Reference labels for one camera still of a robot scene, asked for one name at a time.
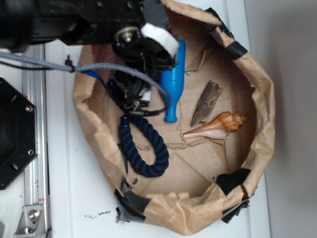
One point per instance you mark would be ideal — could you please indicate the metal corner bracket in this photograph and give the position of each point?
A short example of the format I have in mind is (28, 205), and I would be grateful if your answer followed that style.
(32, 222)

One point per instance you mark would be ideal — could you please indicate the orange conch seashell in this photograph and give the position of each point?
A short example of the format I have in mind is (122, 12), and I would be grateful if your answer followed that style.
(219, 128)

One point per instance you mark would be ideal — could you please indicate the grey driftwood piece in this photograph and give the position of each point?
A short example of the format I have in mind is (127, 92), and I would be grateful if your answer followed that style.
(206, 103)

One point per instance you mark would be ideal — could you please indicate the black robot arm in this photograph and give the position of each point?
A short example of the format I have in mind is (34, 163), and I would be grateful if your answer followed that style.
(74, 22)

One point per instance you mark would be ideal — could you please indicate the aluminium extrusion rail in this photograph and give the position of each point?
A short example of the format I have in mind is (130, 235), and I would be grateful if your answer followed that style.
(36, 174)

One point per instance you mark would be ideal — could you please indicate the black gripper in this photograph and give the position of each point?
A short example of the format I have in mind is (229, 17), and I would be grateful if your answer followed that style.
(149, 48)

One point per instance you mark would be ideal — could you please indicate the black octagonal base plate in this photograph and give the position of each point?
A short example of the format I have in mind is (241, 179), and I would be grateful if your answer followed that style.
(17, 133)

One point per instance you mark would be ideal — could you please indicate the brown paper bag bin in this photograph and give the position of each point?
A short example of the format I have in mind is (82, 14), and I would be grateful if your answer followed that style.
(206, 178)

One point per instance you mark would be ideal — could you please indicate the blue plastic bottle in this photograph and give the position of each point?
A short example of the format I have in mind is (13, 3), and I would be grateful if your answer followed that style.
(172, 81)

